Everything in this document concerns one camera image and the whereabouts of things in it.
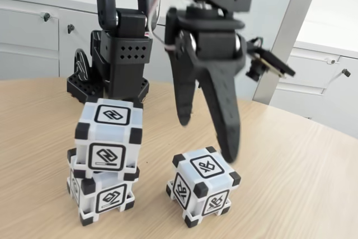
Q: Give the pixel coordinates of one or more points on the white cube crossed lines print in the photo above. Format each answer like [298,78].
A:
[207,167]

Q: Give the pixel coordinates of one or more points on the white cube zigzag diamond print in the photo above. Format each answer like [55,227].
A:
[112,116]

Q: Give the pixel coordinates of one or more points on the black disc white line logo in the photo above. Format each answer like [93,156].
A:
[81,65]

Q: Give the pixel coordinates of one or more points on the silver cabinet lock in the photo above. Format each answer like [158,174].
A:
[331,61]

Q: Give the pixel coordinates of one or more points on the white cube overlapping squares print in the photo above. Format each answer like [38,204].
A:
[112,197]

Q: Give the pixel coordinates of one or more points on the black cabinet key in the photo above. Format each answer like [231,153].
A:
[346,72]
[45,16]
[70,28]

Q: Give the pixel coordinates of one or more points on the wrist camera board black mount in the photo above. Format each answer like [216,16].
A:
[268,60]

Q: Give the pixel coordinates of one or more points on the grey metal post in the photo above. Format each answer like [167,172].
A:
[296,12]

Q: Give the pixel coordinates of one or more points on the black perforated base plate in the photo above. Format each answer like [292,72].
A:
[81,88]

